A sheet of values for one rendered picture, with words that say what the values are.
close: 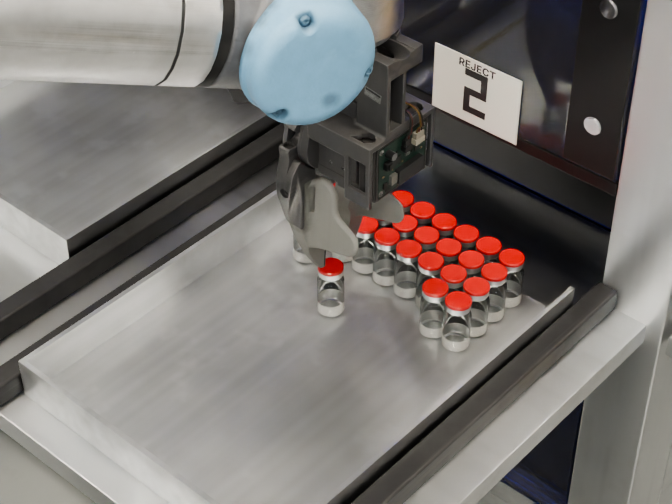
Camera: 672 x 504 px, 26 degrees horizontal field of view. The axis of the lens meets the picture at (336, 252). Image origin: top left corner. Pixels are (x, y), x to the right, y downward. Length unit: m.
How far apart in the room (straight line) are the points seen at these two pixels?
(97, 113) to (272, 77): 0.65
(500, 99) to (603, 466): 0.35
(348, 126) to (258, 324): 0.22
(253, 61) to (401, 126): 0.26
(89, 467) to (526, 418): 0.32
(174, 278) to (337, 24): 0.46
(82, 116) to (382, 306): 0.38
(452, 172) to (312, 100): 0.55
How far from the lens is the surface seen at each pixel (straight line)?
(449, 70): 1.17
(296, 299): 1.17
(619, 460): 1.29
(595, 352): 1.15
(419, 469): 1.03
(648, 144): 1.09
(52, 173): 1.33
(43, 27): 0.72
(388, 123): 0.98
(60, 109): 1.41
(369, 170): 0.99
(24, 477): 2.26
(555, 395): 1.11
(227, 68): 0.77
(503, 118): 1.16
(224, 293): 1.18
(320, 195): 1.06
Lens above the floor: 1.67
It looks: 40 degrees down
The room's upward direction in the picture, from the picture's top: straight up
